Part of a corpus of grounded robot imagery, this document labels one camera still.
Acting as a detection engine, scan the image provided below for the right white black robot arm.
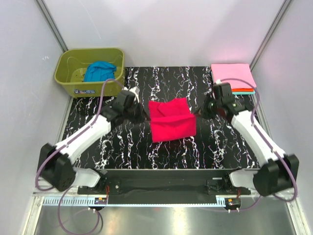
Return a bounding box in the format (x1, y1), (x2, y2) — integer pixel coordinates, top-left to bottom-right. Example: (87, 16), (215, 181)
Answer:
(197, 82), (299, 199)

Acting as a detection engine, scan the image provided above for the magenta t shirt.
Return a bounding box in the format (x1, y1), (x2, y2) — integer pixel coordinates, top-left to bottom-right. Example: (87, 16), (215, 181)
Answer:
(148, 97), (196, 142)

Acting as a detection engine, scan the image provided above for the teal blue t shirt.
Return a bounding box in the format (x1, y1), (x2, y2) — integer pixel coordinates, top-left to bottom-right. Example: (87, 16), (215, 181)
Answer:
(84, 61), (117, 82)

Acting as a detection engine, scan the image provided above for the folded light teal t shirt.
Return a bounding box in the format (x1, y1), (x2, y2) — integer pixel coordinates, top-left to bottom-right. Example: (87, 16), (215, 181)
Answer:
(233, 92), (255, 95)

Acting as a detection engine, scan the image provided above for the folded orange t shirt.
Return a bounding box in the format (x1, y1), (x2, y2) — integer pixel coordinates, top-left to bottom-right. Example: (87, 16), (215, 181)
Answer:
(232, 89), (255, 94)

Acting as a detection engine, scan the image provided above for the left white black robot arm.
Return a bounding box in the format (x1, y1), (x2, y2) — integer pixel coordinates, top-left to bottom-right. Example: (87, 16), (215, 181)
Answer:
(36, 87), (149, 194)

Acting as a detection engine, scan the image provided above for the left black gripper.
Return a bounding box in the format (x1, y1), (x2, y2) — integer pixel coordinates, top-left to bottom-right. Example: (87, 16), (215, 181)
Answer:
(124, 99), (151, 125)

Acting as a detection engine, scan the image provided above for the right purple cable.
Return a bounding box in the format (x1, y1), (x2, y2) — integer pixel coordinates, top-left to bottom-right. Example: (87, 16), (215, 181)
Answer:
(200, 77), (299, 212)

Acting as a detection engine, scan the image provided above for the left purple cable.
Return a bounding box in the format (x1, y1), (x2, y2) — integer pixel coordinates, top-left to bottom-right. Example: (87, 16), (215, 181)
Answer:
(34, 78), (125, 233)

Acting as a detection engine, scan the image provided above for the folded pink t shirt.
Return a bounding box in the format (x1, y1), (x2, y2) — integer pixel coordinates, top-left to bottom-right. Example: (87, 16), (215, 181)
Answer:
(211, 63), (256, 90)

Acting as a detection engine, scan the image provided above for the purple cable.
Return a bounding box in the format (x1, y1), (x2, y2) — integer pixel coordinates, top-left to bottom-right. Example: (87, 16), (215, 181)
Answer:
(34, 78), (125, 233)
(200, 77), (299, 212)

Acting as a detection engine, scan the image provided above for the white slotted cable duct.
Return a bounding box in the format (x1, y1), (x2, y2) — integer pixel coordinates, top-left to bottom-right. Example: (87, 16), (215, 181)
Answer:
(43, 196), (108, 207)

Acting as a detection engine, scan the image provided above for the olive green plastic bin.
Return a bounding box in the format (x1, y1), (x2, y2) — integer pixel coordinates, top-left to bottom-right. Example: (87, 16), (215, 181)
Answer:
(54, 48), (125, 98)

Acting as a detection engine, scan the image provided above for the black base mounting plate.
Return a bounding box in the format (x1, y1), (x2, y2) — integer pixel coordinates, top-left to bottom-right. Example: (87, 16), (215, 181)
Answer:
(78, 169), (251, 207)

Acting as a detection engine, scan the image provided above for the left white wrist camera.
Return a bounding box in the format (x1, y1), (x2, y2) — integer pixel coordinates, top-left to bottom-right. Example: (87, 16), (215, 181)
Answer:
(122, 86), (140, 103)

